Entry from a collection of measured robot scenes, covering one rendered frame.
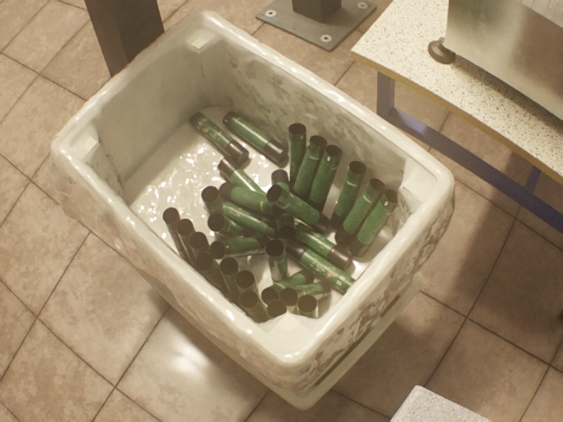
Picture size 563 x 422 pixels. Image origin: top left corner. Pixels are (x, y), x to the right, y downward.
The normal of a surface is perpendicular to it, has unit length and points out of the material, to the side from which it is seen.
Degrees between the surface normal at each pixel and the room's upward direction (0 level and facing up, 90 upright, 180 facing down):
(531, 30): 90
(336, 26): 0
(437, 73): 0
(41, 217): 0
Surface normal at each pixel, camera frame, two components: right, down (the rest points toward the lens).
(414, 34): -0.07, -0.43
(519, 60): -0.55, 0.77
